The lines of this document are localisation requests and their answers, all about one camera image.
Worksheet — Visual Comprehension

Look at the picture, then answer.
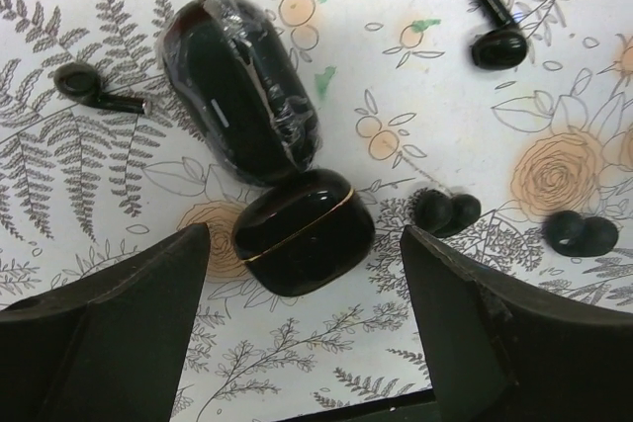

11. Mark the black stem earbud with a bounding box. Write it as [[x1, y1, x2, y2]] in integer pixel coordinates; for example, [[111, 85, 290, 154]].
[[471, 0, 528, 71], [53, 62, 150, 115]]

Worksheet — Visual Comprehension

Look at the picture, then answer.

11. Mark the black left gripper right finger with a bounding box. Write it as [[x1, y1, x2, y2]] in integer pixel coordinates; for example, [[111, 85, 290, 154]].
[[400, 225, 632, 421]]

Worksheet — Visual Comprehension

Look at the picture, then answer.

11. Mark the black round earbud left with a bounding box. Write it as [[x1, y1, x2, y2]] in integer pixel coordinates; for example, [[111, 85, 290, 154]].
[[412, 190, 482, 238]]

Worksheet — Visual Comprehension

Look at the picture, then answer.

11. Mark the glossy black earbud charging case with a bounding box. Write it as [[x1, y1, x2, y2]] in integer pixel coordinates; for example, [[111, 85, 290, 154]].
[[231, 169, 376, 297]]

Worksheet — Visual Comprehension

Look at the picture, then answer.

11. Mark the plastic-wrapped black earbud case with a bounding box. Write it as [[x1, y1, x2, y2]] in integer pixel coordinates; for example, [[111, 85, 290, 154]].
[[157, 0, 320, 186]]

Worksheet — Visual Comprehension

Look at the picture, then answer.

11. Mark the black round earbud right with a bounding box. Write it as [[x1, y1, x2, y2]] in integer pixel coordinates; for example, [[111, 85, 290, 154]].
[[542, 211, 619, 258]]

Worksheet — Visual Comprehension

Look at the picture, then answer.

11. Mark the floral patterned table mat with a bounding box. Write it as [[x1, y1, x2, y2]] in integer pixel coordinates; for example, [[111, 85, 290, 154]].
[[1, 0, 632, 421]]

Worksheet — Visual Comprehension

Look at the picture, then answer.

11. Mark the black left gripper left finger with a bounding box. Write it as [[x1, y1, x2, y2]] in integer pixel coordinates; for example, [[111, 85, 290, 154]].
[[1, 224, 211, 421]]

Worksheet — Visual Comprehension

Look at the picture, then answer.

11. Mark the black round earbud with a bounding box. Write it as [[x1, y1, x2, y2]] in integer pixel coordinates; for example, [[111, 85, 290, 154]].
[[542, 211, 619, 258], [412, 190, 482, 238]]

